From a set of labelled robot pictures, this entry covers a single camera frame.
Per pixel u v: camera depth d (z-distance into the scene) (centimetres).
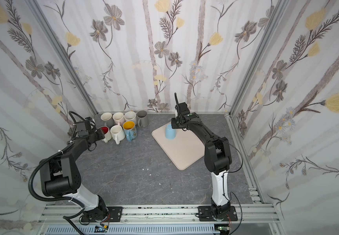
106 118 106
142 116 105
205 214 73
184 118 70
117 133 99
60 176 48
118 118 107
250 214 76
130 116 111
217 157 53
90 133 77
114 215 73
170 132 100
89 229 70
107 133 98
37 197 42
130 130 98
